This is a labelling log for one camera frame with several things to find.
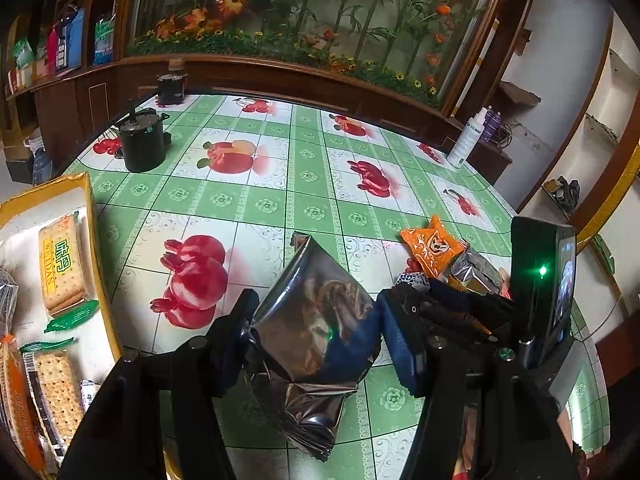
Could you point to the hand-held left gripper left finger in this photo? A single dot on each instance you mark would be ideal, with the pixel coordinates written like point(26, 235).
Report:
point(227, 342)

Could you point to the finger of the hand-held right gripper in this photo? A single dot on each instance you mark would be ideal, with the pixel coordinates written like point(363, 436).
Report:
point(425, 310)
point(465, 297)

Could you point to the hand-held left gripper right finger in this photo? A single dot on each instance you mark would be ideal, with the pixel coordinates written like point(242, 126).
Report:
point(400, 345)

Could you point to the silver foil snack packet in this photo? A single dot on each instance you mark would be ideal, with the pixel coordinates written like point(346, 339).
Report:
point(310, 320)
point(5, 300)
point(475, 270)

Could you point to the blue dotted snack packet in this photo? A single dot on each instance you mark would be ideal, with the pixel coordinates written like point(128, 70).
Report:
point(412, 278)

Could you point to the orange snack packet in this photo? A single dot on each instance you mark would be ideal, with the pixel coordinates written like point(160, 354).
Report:
point(430, 247)

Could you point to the yellow cardboard tray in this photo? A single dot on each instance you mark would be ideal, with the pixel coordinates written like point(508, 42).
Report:
point(97, 260)

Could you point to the green-edged cracker packet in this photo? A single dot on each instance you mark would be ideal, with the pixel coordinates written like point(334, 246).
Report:
point(52, 400)

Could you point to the black cloth bundle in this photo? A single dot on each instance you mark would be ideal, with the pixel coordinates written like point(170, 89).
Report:
point(567, 192)

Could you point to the small white snack packet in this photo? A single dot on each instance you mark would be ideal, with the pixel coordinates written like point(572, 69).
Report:
point(92, 392)

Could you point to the white plastic bottle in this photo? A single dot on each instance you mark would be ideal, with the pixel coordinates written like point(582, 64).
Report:
point(465, 142)

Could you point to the purple bottle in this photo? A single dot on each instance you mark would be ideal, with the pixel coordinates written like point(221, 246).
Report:
point(492, 122)

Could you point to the green print cracker packet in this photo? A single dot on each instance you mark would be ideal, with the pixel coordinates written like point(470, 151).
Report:
point(60, 265)

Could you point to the white rolled tube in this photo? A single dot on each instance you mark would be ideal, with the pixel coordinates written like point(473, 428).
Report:
point(475, 67)

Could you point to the grey-blue thermos jug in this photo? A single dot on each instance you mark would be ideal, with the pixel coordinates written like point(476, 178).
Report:
point(42, 166)

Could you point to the small black pot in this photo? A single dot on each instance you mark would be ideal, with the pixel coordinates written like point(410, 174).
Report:
point(172, 87)

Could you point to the white bucket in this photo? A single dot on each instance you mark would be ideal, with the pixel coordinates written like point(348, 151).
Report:
point(35, 141)

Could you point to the cardboard box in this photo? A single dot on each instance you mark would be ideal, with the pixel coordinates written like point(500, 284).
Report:
point(14, 152)

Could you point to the wooden display cabinet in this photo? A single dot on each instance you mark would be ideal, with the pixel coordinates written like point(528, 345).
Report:
point(75, 100)

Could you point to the glass case with artificial flowers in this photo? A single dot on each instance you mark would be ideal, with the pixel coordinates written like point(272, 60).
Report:
point(310, 10)

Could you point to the blue and green bag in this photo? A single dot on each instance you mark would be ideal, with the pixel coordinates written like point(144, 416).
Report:
point(104, 40)

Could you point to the small red and white cartons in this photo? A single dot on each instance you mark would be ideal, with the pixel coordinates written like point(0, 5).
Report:
point(25, 79)

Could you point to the red thermos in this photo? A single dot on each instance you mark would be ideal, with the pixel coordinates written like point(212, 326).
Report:
point(52, 52)

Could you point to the blue thermos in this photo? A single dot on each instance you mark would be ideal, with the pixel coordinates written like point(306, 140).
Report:
point(74, 37)

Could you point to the dark thermos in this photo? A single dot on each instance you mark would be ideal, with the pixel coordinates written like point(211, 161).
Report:
point(61, 42)

